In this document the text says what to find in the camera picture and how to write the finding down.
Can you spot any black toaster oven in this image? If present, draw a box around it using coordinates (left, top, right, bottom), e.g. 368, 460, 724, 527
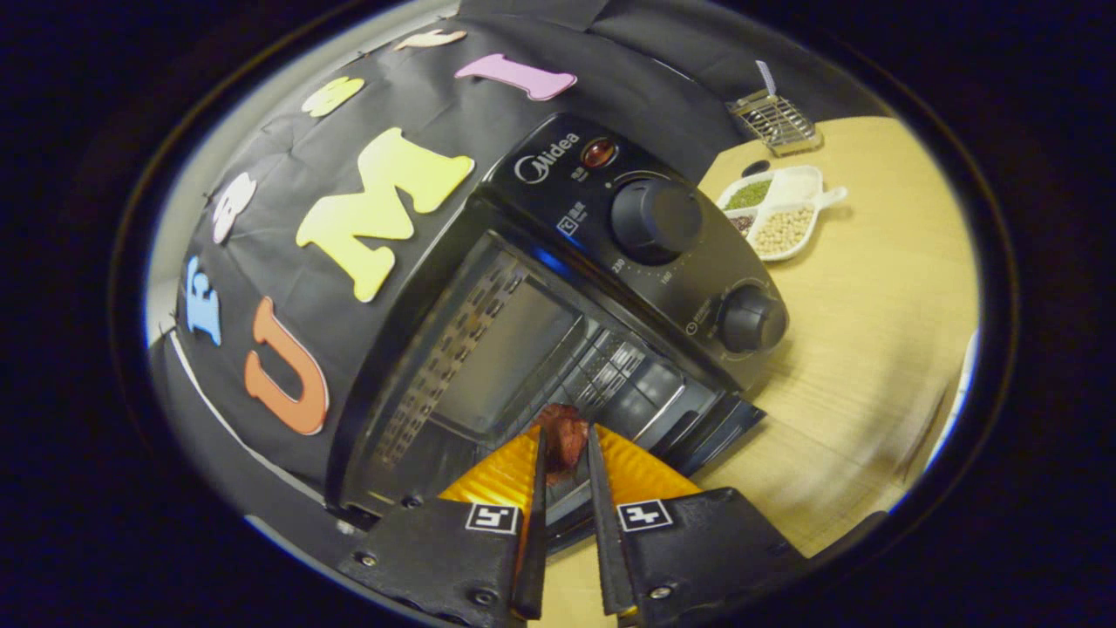
327, 112, 790, 559

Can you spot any wire mesh utensil holder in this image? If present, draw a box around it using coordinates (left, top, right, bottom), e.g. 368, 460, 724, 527
725, 90, 824, 158

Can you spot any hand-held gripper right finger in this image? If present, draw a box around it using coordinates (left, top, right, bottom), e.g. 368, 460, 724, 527
587, 424, 808, 628

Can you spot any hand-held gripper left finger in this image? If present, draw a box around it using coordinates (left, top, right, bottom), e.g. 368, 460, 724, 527
338, 426, 548, 627

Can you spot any reddish brown meat piece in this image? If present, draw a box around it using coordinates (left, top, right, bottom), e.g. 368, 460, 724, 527
534, 403, 590, 486

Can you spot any white divided dish with beans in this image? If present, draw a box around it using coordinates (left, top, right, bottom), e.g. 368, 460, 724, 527
715, 166, 848, 263

